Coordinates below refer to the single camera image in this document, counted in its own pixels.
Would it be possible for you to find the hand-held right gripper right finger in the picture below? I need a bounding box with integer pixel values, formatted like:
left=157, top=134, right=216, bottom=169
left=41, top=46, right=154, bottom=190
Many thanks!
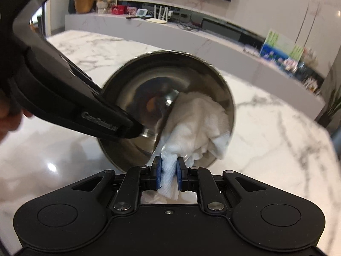
left=176, top=157, right=270, bottom=215

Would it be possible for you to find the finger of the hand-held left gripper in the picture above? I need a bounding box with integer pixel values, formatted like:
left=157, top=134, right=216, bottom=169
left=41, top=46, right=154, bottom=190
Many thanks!
left=63, top=55, right=103, bottom=97
left=66, top=85, right=150, bottom=141

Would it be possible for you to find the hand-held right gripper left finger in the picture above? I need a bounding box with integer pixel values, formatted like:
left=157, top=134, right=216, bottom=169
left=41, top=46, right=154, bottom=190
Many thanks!
left=71, top=156, right=163, bottom=215

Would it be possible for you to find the steel bowl with blue outside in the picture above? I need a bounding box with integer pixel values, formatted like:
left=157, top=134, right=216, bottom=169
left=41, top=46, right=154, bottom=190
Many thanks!
left=96, top=50, right=236, bottom=171

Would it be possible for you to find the white paper towel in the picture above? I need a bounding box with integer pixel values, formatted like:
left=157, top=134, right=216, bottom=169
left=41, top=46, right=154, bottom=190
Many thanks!
left=141, top=91, right=232, bottom=205

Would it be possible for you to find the person's left hand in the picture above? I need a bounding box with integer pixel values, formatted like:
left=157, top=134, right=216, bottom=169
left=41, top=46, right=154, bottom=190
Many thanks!
left=0, top=89, right=34, bottom=142

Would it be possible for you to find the gold round vase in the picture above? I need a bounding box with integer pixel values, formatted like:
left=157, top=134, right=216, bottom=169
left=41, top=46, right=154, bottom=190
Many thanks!
left=74, top=0, right=96, bottom=14

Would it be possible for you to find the yellow flower bouquet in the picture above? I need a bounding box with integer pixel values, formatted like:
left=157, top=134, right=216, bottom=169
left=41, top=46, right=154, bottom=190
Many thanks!
left=96, top=0, right=112, bottom=15

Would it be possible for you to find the white router with antennas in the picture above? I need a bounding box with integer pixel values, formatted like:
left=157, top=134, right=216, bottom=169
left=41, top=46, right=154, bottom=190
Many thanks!
left=146, top=5, right=171, bottom=24

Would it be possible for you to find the white marble television bench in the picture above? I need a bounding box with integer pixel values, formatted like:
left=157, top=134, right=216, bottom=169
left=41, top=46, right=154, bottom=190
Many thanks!
left=65, top=13, right=327, bottom=120

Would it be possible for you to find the blue and green painting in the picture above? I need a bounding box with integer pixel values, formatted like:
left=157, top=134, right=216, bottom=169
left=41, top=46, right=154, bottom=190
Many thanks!
left=260, top=29, right=305, bottom=66

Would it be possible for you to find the potted plant with long leaves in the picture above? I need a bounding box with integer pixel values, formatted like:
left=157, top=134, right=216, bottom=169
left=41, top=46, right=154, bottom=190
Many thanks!
left=318, top=85, right=341, bottom=129

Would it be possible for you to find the cow-pattern figurine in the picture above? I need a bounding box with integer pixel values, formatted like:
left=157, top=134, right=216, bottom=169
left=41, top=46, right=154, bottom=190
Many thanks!
left=304, top=76, right=322, bottom=94

